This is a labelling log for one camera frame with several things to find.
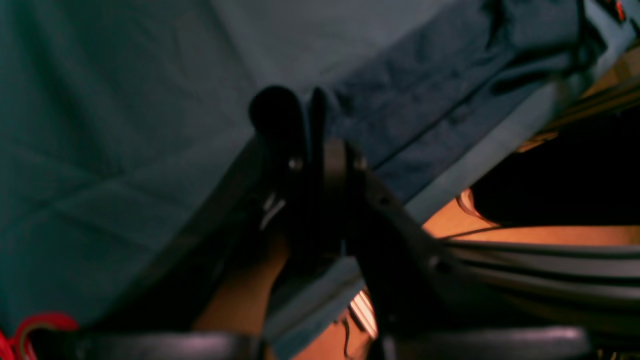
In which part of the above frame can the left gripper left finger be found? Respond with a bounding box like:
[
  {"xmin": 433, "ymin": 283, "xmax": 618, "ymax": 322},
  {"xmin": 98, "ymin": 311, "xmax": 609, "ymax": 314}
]
[{"xmin": 30, "ymin": 86, "xmax": 346, "ymax": 360}]

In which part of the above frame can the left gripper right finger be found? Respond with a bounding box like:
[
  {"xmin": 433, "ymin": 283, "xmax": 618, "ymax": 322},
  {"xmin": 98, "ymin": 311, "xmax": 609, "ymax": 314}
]
[{"xmin": 322, "ymin": 139, "xmax": 594, "ymax": 360}]

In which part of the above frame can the dark blue T-shirt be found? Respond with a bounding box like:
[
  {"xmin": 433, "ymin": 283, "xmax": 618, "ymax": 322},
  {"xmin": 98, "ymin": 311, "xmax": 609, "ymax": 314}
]
[{"xmin": 311, "ymin": 0, "xmax": 605, "ymax": 203}]

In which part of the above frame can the light blue table cloth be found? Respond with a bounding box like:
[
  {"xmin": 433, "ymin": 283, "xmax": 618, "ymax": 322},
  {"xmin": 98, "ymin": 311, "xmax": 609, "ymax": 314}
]
[{"xmin": 0, "ymin": 0, "xmax": 640, "ymax": 360}]

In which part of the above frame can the red tape roll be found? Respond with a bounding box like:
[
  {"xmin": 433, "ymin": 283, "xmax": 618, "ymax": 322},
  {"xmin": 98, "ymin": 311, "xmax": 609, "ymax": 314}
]
[{"xmin": 0, "ymin": 312, "xmax": 80, "ymax": 360}]

